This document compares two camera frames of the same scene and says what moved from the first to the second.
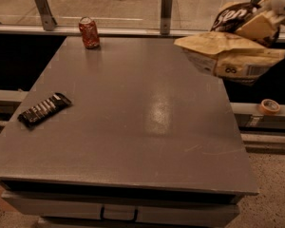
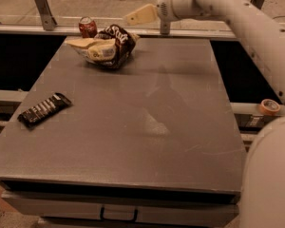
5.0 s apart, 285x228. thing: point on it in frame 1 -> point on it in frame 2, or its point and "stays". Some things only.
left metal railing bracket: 45,9 stays
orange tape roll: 269,106 stays
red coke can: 89,32 stays
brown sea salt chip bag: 233,57 -> 110,48
